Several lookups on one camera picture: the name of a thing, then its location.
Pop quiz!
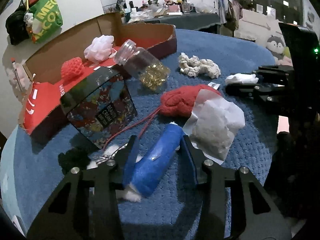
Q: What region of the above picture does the white mesh bath pouf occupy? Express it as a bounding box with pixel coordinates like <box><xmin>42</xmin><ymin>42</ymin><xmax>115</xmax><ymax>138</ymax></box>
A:
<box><xmin>84</xmin><ymin>35</ymin><xmax>114</xmax><ymax>63</ymax></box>

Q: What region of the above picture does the black fuzzy pom pom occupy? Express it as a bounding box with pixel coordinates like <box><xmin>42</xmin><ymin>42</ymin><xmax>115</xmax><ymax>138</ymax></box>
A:
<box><xmin>57</xmin><ymin>147</ymin><xmax>91</xmax><ymax>175</ymax></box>

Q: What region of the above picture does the blue carpet mat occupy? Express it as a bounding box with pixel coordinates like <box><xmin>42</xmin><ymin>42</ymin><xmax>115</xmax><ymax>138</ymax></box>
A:
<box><xmin>12</xmin><ymin>28</ymin><xmax>278</xmax><ymax>240</ymax></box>

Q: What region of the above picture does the clear jar with gold beads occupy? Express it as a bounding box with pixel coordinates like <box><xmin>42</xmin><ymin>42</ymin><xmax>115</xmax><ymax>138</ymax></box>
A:
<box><xmin>114</xmin><ymin>39</ymin><xmax>170</xmax><ymax>92</ymax></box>

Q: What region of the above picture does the red knitted pouch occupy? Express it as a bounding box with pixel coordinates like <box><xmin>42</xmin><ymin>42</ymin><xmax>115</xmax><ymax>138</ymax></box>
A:
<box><xmin>103</xmin><ymin>84</ymin><xmax>221</xmax><ymax>150</ymax></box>

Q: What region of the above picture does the blue felt roll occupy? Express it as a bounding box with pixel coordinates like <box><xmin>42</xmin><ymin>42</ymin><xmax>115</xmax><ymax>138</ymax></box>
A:
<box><xmin>122</xmin><ymin>122</ymin><xmax>184</xmax><ymax>197</ymax></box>

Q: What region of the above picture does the cream knitted rope toy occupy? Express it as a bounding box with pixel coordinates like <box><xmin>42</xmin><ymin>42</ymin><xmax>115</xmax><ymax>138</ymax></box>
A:
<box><xmin>178</xmin><ymin>53</ymin><xmax>221</xmax><ymax>79</ymax></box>

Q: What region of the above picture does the black bag on wall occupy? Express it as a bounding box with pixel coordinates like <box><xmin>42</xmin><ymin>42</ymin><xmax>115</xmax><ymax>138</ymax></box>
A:
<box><xmin>5</xmin><ymin>0</ymin><xmax>29</xmax><ymax>46</ymax></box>

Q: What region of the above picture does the white cotton wad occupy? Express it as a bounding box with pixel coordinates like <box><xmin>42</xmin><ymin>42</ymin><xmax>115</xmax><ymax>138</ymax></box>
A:
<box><xmin>225</xmin><ymin>73</ymin><xmax>259</xmax><ymax>85</ymax></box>

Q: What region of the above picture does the red cardboard box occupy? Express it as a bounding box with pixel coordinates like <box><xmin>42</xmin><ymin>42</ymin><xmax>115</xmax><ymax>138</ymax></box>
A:
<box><xmin>18</xmin><ymin>12</ymin><xmax>177</xmax><ymax>136</ymax></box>

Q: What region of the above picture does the green shopping bag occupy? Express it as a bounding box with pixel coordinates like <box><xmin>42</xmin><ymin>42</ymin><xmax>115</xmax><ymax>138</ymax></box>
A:
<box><xmin>24</xmin><ymin>0</ymin><xmax>63</xmax><ymax>43</ymax></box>

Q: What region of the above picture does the dark green cluttered table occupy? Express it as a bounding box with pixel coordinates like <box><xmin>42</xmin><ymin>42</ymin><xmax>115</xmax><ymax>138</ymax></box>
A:
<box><xmin>139</xmin><ymin>12</ymin><xmax>221</xmax><ymax>34</ymax></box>

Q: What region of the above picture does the pink plush on wall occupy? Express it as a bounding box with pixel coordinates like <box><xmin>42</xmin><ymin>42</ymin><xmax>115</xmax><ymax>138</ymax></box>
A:
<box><xmin>7</xmin><ymin>57</ymin><xmax>30</xmax><ymax>93</ymax></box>

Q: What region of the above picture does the red foam net ball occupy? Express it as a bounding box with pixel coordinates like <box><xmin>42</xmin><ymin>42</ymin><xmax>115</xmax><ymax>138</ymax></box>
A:
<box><xmin>61</xmin><ymin>57</ymin><xmax>84</xmax><ymax>81</ymax></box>

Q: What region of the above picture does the white cotton ball with string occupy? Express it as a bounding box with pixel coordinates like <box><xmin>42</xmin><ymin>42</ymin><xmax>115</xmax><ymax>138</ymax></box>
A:
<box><xmin>86</xmin><ymin>142</ymin><xmax>129</xmax><ymax>170</ymax></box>

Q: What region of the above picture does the penguin plush toy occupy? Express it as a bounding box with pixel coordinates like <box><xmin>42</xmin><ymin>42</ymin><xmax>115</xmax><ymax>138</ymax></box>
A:
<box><xmin>266</xmin><ymin>36</ymin><xmax>293</xmax><ymax>66</ymax></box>

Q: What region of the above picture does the dark floral gift box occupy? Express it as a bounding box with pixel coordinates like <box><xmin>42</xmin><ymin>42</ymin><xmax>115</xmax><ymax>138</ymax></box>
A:
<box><xmin>60</xmin><ymin>67</ymin><xmax>137</xmax><ymax>148</ymax></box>

